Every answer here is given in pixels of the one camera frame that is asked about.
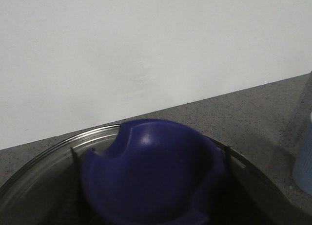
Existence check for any steel pot lid blue knob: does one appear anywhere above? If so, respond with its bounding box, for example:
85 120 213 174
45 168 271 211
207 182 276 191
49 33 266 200
0 119 293 225

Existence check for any light blue ribbed cup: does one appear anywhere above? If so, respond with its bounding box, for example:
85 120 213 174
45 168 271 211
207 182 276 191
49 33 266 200
292 114 312 196

